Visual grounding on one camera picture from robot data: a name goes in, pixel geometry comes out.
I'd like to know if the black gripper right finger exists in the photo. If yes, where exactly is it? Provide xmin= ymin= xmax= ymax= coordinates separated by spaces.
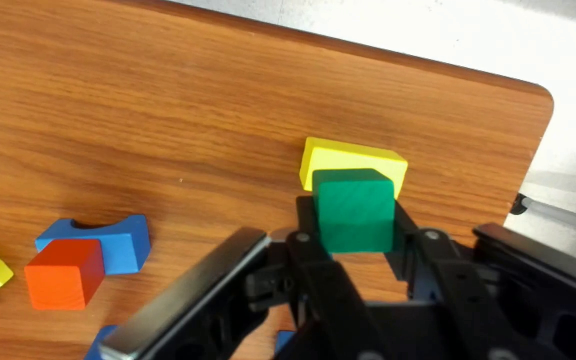
xmin=386 ymin=204 xmax=556 ymax=360

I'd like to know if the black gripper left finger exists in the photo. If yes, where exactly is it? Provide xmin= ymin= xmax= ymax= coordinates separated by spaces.
xmin=284 ymin=195 xmax=391 ymax=360

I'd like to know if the green cube block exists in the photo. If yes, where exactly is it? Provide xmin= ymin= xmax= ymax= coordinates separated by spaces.
xmin=311 ymin=167 xmax=396 ymax=253

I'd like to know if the yellow rectangular block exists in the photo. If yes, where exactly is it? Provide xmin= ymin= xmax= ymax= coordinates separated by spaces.
xmin=298 ymin=136 xmax=408 ymax=195

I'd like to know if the blue arch block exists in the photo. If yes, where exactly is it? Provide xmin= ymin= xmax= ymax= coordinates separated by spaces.
xmin=33 ymin=213 xmax=152 ymax=275

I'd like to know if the orange cube block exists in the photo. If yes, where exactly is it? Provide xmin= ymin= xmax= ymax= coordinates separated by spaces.
xmin=23 ymin=239 xmax=103 ymax=310

